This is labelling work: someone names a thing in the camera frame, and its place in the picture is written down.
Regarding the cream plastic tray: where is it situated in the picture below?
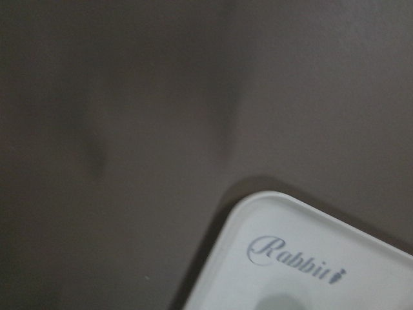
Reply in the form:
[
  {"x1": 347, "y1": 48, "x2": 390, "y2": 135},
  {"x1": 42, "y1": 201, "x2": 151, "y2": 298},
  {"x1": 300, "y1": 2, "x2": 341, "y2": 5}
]
[{"x1": 185, "y1": 191, "x2": 412, "y2": 309}]

